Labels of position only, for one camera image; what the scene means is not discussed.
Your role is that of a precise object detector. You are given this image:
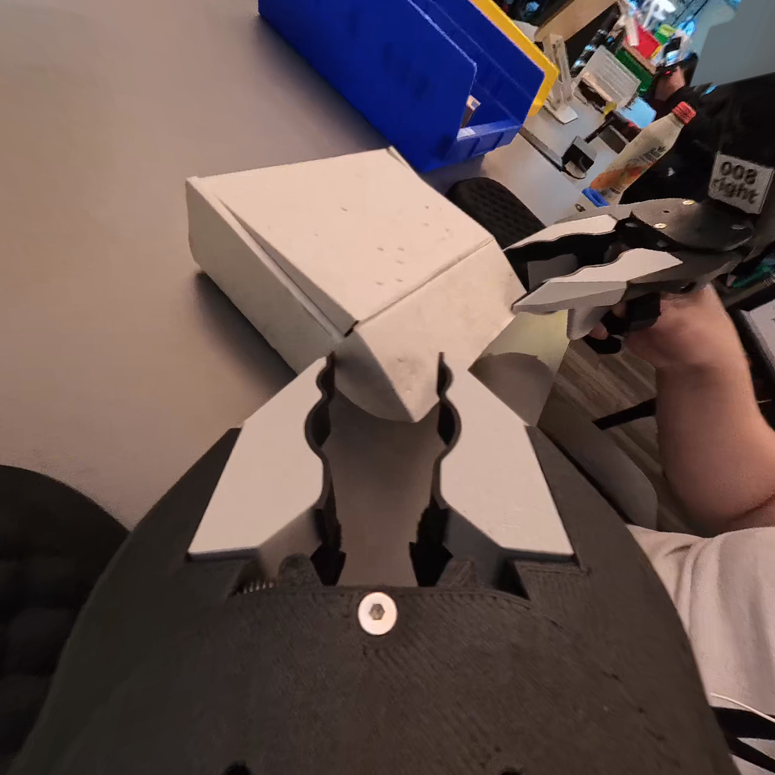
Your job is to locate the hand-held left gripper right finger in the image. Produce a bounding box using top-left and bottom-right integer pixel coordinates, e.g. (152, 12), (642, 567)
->
(411, 353), (575, 587)

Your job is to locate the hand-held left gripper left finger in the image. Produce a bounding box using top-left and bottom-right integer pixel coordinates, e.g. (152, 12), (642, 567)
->
(188, 353), (347, 587)

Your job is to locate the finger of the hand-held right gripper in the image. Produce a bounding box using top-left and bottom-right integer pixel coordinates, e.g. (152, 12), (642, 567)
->
(511, 247), (685, 341)
(504, 214), (630, 285)

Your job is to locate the white cardboard mailer box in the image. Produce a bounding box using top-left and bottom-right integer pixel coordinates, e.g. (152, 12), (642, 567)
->
(184, 147), (570, 427)

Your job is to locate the blue plastic bin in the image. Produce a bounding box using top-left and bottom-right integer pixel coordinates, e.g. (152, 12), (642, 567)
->
(257, 0), (546, 173)

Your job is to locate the person's right forearm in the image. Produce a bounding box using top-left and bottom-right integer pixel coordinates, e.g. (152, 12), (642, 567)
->
(654, 354), (775, 536)

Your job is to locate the person's right hand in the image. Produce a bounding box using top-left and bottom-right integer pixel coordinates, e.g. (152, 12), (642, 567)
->
(587, 285), (752, 373)

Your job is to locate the small black desk device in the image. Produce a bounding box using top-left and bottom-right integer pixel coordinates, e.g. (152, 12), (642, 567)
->
(560, 136), (601, 179)

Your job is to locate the black quilted pad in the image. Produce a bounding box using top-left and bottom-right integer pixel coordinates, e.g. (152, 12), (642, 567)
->
(0, 465), (131, 764)
(447, 177), (546, 250)

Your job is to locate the plastic bottle red cap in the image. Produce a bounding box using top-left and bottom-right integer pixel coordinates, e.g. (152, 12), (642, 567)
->
(590, 102), (697, 203)

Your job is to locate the white sheet stand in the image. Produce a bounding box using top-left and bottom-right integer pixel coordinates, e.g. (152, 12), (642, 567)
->
(540, 33), (582, 125)

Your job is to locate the printed instruction sheet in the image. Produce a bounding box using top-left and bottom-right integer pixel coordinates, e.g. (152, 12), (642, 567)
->
(578, 45), (643, 113)

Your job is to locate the yellow plastic bin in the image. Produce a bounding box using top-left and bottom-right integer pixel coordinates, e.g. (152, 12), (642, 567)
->
(469, 0), (561, 119)

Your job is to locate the person's white clothing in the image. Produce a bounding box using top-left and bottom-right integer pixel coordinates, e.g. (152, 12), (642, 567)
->
(630, 524), (775, 775)

